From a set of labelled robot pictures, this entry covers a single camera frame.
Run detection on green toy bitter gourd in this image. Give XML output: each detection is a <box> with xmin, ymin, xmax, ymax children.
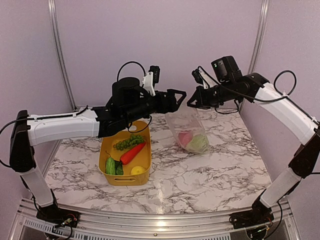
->
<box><xmin>105</xmin><ymin>157</ymin><xmax>116</xmax><ymax>175</ymax></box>

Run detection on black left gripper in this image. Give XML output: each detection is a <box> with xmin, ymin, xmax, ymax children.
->
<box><xmin>123</xmin><ymin>88</ymin><xmax>187</xmax><ymax>124</ymax></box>

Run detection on aluminium frame post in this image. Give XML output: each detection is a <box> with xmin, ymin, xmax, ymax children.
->
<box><xmin>47</xmin><ymin>0</ymin><xmax>77</xmax><ymax>111</ymax></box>
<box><xmin>247</xmin><ymin>0</ymin><xmax>270</xmax><ymax>74</ymax></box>

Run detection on yellow plastic basket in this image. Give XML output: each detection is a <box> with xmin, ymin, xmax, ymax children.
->
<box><xmin>98</xmin><ymin>120</ymin><xmax>152</xmax><ymax>186</ymax></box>

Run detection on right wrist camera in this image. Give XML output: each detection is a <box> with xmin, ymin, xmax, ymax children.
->
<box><xmin>191</xmin><ymin>66</ymin><xmax>214</xmax><ymax>89</ymax></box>

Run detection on clear zip top bag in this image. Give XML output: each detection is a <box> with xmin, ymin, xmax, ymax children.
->
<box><xmin>165</xmin><ymin>103</ymin><xmax>207</xmax><ymax>155</ymax></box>

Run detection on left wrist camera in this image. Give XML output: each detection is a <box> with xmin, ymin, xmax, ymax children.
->
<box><xmin>142</xmin><ymin>65</ymin><xmax>160</xmax><ymax>97</ymax></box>

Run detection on right aluminium frame post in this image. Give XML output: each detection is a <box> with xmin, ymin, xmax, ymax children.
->
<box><xmin>247</xmin><ymin>0</ymin><xmax>270</xmax><ymax>74</ymax></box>

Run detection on left aluminium frame post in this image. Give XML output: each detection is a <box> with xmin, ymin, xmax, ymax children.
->
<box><xmin>47</xmin><ymin>0</ymin><xmax>77</xmax><ymax>111</ymax></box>

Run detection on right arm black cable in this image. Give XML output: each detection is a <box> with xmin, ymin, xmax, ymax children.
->
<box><xmin>214</xmin><ymin>70</ymin><xmax>298</xmax><ymax>115</ymax></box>

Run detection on orange toy carrot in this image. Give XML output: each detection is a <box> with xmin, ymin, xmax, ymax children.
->
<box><xmin>120</xmin><ymin>142</ymin><xmax>146</xmax><ymax>165</ymax></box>

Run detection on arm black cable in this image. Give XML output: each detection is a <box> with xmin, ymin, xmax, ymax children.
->
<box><xmin>214</xmin><ymin>70</ymin><xmax>298</xmax><ymax>115</ymax></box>
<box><xmin>116</xmin><ymin>61</ymin><xmax>147</xmax><ymax>82</ymax></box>

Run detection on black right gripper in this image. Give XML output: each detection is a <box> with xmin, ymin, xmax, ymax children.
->
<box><xmin>186</xmin><ymin>80</ymin><xmax>240</xmax><ymax>109</ymax></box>

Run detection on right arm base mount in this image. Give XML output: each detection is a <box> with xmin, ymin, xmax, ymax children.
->
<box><xmin>229</xmin><ymin>197</ymin><xmax>275</xmax><ymax>229</ymax></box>

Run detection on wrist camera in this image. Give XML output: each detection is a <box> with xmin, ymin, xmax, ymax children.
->
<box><xmin>142</xmin><ymin>65</ymin><xmax>160</xmax><ymax>97</ymax></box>
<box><xmin>191</xmin><ymin>66</ymin><xmax>214</xmax><ymax>89</ymax></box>

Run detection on yellow toy lemon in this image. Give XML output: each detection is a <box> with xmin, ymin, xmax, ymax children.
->
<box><xmin>130</xmin><ymin>165</ymin><xmax>146</xmax><ymax>175</ymax></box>

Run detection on green toy cabbage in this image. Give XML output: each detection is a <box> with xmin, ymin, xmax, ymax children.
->
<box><xmin>186</xmin><ymin>134</ymin><xmax>209</xmax><ymax>154</ymax></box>

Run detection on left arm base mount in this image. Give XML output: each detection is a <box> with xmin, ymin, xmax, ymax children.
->
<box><xmin>36</xmin><ymin>199</ymin><xmax>80</xmax><ymax>228</ymax></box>

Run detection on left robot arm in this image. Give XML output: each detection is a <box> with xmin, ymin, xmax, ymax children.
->
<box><xmin>6</xmin><ymin>87</ymin><xmax>187</xmax><ymax>223</ymax></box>

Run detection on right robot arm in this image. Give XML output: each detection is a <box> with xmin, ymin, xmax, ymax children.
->
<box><xmin>186</xmin><ymin>73</ymin><xmax>320</xmax><ymax>224</ymax></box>

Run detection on aluminium table front rail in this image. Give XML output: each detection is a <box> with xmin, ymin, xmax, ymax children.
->
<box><xmin>14</xmin><ymin>197</ymin><xmax>298</xmax><ymax>240</ymax></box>

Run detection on red toy apple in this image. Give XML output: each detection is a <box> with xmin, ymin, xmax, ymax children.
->
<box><xmin>178</xmin><ymin>131</ymin><xmax>194</xmax><ymax>147</ymax></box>

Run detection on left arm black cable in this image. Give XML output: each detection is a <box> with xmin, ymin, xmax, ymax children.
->
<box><xmin>116</xmin><ymin>61</ymin><xmax>147</xmax><ymax>82</ymax></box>

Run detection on green toy grapes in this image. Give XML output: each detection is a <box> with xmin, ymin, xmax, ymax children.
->
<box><xmin>113</xmin><ymin>134</ymin><xmax>145</xmax><ymax>151</ymax></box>

